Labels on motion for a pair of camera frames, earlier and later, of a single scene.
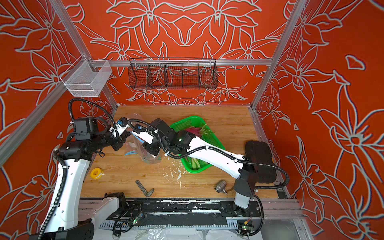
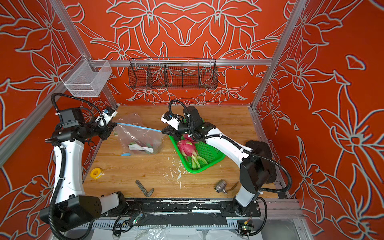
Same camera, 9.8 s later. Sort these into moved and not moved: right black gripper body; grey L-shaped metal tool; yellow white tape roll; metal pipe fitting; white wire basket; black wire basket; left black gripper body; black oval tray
Moved: left black gripper body; right black gripper body
Not moved: white wire basket; black oval tray; black wire basket; grey L-shaped metal tool; metal pipe fitting; yellow white tape roll
